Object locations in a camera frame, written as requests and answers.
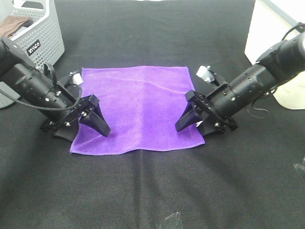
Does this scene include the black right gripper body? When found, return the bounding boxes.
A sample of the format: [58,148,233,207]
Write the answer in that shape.
[185,83,238,131]

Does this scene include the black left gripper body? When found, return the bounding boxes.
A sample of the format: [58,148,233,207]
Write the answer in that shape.
[40,80,100,132]

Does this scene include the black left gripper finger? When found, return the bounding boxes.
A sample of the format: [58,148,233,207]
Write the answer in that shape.
[53,126,79,142]
[80,106,111,137]

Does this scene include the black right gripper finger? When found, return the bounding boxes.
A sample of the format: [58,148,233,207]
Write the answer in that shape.
[196,119,226,134]
[175,102,203,132]

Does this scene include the purple microfiber towel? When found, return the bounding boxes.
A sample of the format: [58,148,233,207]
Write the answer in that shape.
[70,66,205,156]

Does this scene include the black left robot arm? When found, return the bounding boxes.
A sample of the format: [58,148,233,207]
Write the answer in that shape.
[0,36,111,142]

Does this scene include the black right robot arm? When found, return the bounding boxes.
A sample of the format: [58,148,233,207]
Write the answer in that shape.
[175,33,305,136]

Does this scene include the black table cloth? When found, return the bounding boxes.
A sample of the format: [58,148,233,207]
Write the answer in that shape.
[0,0,305,229]

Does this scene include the grey perforated plastic basket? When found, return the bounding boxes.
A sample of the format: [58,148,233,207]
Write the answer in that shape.
[0,0,65,109]

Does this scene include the clear tape piece bottom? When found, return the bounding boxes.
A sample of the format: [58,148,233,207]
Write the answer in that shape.
[163,212,182,229]

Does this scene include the clear tape piece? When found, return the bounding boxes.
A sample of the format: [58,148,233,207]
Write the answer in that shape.
[163,212,182,229]
[293,157,305,173]

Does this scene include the white plastic bin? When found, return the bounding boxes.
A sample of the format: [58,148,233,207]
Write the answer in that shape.
[244,0,305,110]

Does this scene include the clear tape piece right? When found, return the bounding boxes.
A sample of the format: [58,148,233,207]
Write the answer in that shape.
[293,157,305,173]

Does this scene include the brown cloth in basket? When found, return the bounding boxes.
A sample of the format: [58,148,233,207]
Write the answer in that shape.
[0,15,31,38]

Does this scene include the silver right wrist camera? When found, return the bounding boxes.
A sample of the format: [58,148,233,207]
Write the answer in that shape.
[196,65,215,83]

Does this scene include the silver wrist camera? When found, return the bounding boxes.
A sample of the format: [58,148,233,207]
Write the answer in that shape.
[69,71,83,85]
[196,65,215,83]

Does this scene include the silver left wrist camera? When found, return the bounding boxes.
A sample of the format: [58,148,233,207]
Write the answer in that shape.
[69,71,83,85]

